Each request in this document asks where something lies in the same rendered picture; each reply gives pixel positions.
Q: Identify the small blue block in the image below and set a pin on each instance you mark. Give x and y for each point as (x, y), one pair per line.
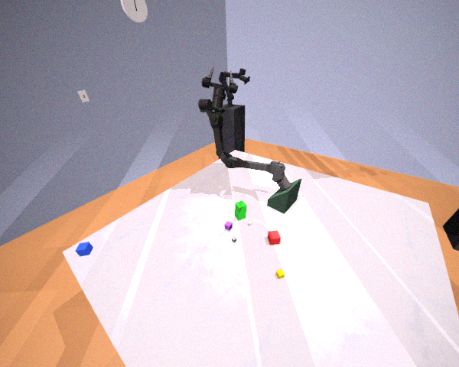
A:
(84, 249)

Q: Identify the purple block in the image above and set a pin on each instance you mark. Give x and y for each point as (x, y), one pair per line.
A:
(228, 225)

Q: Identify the red block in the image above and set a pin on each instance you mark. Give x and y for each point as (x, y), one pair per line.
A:
(274, 238)

